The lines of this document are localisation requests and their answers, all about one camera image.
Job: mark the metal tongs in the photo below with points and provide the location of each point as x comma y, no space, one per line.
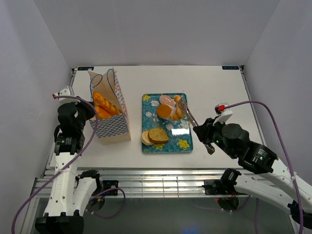
184,108

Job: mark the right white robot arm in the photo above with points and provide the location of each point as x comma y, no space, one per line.
289,193

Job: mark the orange long fake bread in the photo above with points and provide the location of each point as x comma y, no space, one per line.
102,113

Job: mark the right blue corner label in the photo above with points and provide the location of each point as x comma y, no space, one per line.
230,67

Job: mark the brown baguette slice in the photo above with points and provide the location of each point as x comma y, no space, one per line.
158,136

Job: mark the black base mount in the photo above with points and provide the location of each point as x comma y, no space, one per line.
108,184
213,187

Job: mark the left blue corner label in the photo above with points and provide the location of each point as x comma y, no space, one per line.
85,68

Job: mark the pale round bread slice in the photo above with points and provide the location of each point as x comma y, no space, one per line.
145,139

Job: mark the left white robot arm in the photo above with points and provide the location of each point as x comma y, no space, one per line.
69,194

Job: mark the blue checkered paper bag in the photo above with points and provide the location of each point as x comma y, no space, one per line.
113,122

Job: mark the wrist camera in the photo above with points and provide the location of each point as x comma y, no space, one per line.
223,113
67,91

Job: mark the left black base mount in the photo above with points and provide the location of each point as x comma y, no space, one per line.
108,184

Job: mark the twisted braided fake bread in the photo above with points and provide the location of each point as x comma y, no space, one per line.
103,102

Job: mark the white-edged fake bread slice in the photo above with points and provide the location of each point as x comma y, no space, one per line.
165,111

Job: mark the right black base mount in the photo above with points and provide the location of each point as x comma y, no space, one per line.
213,187

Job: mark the fake croissant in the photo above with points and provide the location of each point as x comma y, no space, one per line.
178,114

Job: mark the pink round fake bread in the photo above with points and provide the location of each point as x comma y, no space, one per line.
166,100

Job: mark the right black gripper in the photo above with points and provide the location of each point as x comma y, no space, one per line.
204,131

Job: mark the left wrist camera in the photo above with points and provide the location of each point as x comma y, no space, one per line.
67,91

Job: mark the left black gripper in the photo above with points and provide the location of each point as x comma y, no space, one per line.
87,107

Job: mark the blue corner label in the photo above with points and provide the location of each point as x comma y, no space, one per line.
230,67
85,68

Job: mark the teal floral tray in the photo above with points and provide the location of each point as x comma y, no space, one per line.
179,132

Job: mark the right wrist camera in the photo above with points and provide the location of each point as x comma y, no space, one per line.
223,113

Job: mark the aluminium frame rail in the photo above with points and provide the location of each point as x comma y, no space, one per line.
161,183

